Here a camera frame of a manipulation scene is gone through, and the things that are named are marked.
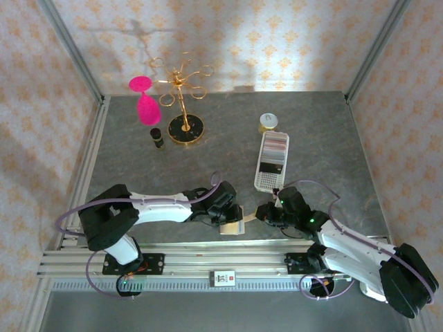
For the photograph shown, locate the small dark bottle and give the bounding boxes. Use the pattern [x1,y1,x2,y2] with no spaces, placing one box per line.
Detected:
[149,127,166,151]

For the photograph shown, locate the white slotted plastic basket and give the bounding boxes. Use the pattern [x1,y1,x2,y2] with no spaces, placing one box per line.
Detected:
[254,131,290,194]

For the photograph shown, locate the aluminium table side rail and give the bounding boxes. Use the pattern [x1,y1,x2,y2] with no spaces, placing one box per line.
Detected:
[64,95,111,232]

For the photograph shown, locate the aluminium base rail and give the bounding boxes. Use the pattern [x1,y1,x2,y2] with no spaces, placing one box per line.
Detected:
[36,237,394,279]

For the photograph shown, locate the white label tag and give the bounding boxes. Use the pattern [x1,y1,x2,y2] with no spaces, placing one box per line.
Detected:
[209,270,237,288]

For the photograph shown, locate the pink wine glass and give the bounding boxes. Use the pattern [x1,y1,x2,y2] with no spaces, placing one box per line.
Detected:
[128,75,163,126]

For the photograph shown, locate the beige card holder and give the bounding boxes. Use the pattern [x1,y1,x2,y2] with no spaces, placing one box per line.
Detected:
[219,205,257,237]

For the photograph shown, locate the grey metal frame post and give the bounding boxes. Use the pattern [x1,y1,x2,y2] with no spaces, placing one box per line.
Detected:
[36,0,107,104]
[345,0,413,104]

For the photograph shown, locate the black credit card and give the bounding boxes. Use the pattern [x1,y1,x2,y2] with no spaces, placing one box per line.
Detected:
[259,161,285,174]

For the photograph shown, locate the small yellow lidded jar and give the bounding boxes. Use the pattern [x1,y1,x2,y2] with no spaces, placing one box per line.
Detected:
[258,113,280,134]

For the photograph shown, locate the stack of coloured cards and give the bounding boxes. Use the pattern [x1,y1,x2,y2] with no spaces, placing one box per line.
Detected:
[260,133,289,165]

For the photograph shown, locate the gold wire glass rack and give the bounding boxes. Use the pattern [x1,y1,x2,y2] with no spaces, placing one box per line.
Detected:
[149,51,215,147]

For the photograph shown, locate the grey slotted cable duct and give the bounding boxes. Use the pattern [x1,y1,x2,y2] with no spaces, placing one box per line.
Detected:
[51,279,350,292]

